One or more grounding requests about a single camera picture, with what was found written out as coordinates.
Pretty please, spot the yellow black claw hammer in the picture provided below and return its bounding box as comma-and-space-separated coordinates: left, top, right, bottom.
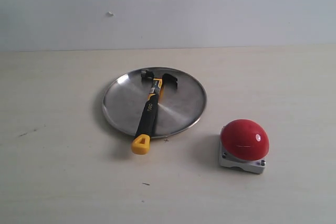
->
131, 70, 177, 155

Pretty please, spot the red dome push button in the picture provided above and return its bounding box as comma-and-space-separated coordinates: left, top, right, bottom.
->
218, 119, 269, 174

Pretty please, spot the round steel plate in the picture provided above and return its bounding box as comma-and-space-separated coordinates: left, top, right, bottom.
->
102, 67, 207, 138

